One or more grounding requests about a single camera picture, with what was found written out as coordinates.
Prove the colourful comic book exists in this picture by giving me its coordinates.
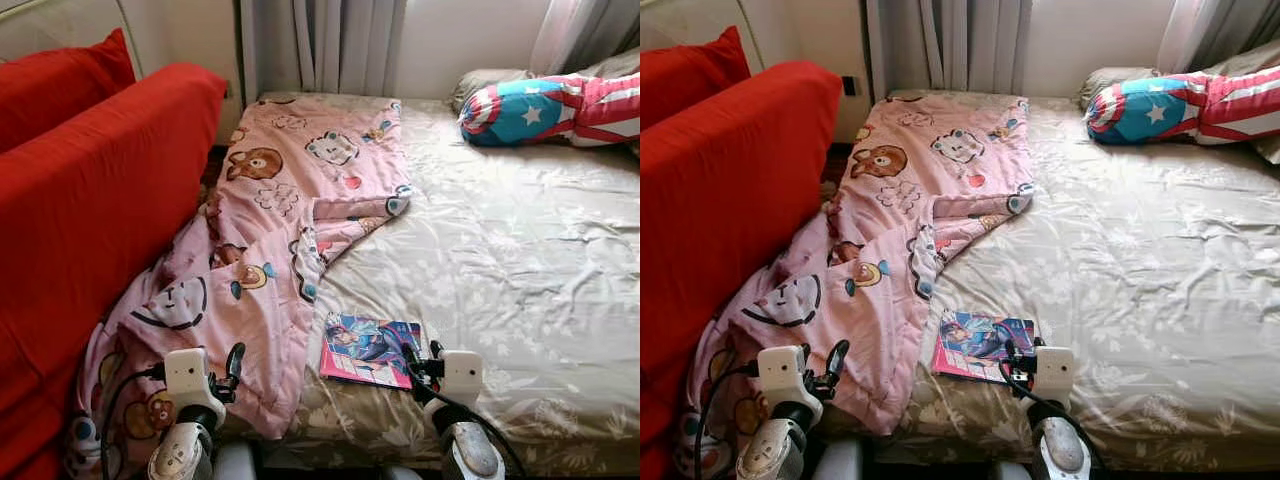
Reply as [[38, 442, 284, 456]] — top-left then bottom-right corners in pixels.
[[318, 312, 426, 391], [932, 310, 1041, 384]]

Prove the grey left robot leg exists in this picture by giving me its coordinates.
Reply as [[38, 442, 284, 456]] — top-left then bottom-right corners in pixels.
[[815, 440, 863, 480], [213, 442, 259, 480]]

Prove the beige floral bed sheet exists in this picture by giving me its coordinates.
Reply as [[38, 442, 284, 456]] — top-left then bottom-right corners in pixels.
[[825, 90, 1280, 477], [225, 92, 641, 479]]

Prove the red fabric sofa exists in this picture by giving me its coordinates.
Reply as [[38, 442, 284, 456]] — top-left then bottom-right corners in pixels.
[[640, 60, 844, 480], [0, 62, 229, 480]]

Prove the pink cartoon print blanket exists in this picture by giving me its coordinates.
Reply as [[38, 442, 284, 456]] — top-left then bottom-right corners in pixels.
[[65, 95, 416, 480], [680, 95, 1036, 480]]

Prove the stars and stripes bolster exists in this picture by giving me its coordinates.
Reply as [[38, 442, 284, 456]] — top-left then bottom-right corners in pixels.
[[458, 72, 641, 149], [1085, 68, 1280, 146]]

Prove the grey curtain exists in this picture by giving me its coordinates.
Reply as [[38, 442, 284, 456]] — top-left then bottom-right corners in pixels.
[[868, 0, 1037, 96], [240, 0, 407, 98], [530, 0, 641, 77], [1158, 0, 1280, 74]]

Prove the red cushion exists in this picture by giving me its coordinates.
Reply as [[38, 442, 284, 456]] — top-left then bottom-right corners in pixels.
[[640, 25, 752, 107], [0, 28, 137, 156]]

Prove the beige curved board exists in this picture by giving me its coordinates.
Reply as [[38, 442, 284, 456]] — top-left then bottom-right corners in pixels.
[[0, 0, 129, 63], [640, 0, 739, 49]]

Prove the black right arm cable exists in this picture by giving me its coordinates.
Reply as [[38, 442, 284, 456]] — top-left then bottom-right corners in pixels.
[[1000, 345, 1107, 477], [400, 345, 527, 479]]

